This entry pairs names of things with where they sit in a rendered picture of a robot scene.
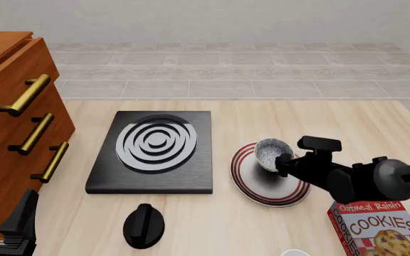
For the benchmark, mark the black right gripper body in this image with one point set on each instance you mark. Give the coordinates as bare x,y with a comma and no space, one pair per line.
308,169

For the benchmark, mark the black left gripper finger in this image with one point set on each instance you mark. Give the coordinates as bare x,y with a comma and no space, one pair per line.
21,218

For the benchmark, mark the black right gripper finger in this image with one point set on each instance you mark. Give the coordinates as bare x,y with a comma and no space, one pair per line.
284,172
282,160

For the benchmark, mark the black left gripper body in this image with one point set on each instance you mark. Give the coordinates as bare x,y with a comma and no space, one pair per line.
2,248

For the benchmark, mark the black speckled bowl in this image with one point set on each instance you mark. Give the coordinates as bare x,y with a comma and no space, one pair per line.
267,153

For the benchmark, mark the grey and black right robot arm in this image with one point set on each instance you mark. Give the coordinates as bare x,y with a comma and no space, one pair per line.
390,178

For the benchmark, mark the white plate with red rings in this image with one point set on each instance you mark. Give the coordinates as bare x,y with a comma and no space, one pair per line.
262,186

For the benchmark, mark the flat black stove plate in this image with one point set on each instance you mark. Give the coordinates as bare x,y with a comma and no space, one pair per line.
102,173

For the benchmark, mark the round black stove knob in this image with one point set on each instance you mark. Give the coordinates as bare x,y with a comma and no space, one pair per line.
143,226

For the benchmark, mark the white mug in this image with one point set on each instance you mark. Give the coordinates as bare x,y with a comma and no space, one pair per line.
294,253

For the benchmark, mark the oatmeal raisin cookies box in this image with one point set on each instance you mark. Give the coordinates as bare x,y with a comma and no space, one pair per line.
379,229

